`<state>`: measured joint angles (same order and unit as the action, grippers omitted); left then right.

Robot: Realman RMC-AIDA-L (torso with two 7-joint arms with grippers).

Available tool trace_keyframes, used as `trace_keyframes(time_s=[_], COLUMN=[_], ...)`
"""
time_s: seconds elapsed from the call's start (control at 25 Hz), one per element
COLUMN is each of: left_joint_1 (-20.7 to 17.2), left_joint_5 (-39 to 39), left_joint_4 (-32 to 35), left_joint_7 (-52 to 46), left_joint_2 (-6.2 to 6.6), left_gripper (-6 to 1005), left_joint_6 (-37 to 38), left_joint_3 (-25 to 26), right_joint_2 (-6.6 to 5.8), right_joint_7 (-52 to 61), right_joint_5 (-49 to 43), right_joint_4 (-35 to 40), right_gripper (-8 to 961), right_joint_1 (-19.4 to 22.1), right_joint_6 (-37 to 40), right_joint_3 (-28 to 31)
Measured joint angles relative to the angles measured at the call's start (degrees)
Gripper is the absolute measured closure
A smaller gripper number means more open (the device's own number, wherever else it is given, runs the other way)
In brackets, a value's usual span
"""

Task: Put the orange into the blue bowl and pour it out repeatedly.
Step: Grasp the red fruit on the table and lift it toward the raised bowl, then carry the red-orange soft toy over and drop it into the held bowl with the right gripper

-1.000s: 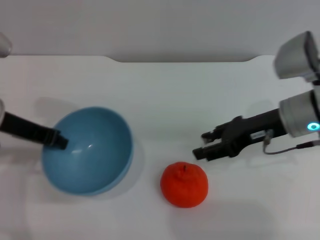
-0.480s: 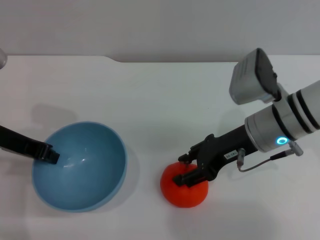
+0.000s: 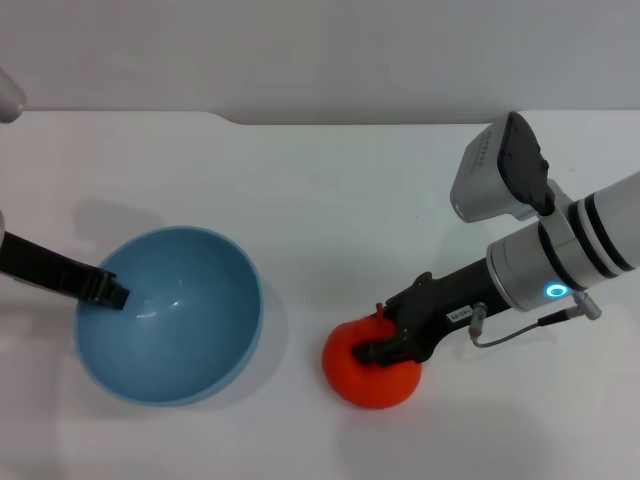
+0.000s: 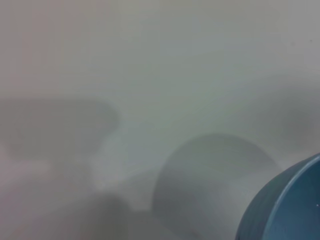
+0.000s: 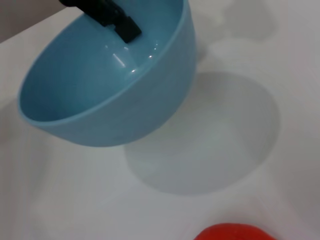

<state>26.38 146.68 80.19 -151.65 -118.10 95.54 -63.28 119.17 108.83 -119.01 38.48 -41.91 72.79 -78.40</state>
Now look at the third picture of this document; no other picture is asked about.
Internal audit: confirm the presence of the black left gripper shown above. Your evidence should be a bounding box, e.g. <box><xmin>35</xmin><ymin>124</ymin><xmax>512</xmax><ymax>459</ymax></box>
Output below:
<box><xmin>0</xmin><ymin>230</ymin><xmax>132</xmax><ymax>312</ymax></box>

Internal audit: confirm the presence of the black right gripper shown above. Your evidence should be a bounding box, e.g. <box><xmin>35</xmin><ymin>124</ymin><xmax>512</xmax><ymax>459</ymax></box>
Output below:
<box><xmin>352</xmin><ymin>256</ymin><xmax>512</xmax><ymax>370</ymax></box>

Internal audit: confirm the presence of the orange fruit with stem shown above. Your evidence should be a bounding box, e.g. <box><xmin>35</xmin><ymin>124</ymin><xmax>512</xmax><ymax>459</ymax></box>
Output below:
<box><xmin>320</xmin><ymin>302</ymin><xmax>423</xmax><ymax>411</ymax></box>

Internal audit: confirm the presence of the blue bowl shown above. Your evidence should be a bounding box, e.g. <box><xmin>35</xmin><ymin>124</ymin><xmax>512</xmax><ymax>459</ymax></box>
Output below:
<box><xmin>73</xmin><ymin>225</ymin><xmax>266</xmax><ymax>409</ymax></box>

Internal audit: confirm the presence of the right arm cable with plug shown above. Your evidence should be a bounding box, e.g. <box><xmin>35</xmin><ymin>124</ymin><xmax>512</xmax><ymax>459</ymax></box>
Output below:
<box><xmin>468</xmin><ymin>288</ymin><xmax>602</xmax><ymax>350</ymax></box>

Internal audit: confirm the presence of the black grey right wrist camera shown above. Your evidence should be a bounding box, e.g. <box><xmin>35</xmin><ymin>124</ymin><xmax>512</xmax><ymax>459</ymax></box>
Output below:
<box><xmin>449</xmin><ymin>110</ymin><xmax>557</xmax><ymax>224</ymax></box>

